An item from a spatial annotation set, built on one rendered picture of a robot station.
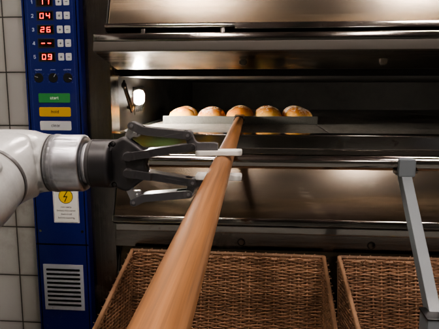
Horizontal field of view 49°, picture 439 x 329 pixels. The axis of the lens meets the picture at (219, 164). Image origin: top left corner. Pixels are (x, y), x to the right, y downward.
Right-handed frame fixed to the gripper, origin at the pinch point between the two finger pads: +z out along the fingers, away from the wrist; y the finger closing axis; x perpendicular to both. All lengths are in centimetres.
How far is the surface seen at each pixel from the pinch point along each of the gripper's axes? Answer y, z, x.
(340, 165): 3.4, 22.3, -22.1
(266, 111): -4, 10, -101
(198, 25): -27, -9, -50
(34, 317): 57, -61, -61
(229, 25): -27, -1, -50
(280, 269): 38, 13, -55
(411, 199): 8.9, 34.6, -17.4
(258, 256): 34, 7, -56
